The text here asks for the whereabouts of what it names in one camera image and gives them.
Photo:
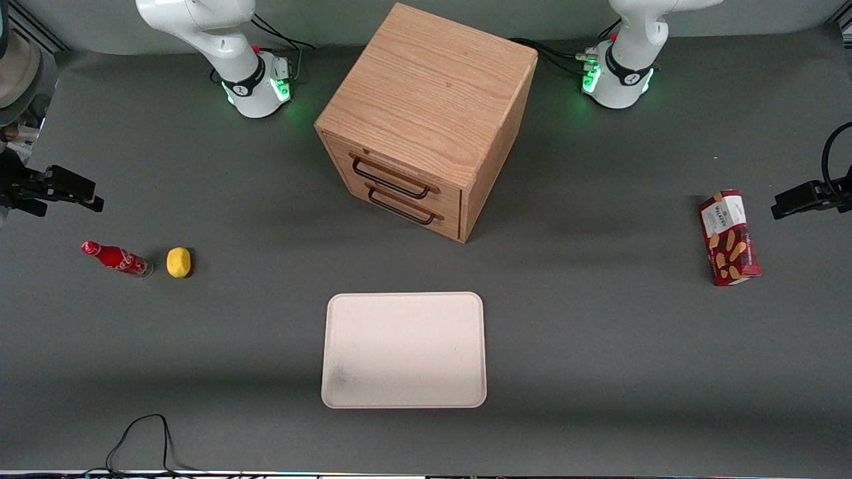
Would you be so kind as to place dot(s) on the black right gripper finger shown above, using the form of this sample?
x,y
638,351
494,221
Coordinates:
x,y
70,181
83,201

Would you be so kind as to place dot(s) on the black aluminium frame rail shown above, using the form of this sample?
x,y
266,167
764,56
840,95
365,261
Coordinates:
x,y
36,26
844,25

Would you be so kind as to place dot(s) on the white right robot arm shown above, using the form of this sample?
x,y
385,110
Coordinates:
x,y
233,60

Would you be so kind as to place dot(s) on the wooden drawer cabinet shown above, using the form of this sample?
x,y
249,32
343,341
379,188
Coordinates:
x,y
426,86

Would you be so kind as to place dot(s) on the red coke bottle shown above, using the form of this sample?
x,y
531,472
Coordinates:
x,y
116,258

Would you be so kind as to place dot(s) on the wooden drawer front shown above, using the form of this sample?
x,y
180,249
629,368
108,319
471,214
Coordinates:
x,y
452,227
452,197

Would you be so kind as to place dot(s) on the grey table mat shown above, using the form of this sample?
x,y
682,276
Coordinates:
x,y
599,366

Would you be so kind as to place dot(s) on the beige plastic tray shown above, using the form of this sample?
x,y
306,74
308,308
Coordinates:
x,y
406,346

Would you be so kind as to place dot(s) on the red shortbread cookie box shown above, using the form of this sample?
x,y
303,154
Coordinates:
x,y
731,239

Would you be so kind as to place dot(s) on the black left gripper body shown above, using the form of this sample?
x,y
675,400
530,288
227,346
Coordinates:
x,y
835,193

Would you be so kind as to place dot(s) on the yellow lemon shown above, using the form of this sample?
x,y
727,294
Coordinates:
x,y
178,262

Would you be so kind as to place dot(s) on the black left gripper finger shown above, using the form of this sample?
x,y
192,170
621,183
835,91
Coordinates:
x,y
812,189
799,206

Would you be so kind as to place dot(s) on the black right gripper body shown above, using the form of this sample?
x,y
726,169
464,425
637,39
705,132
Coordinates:
x,y
14,182

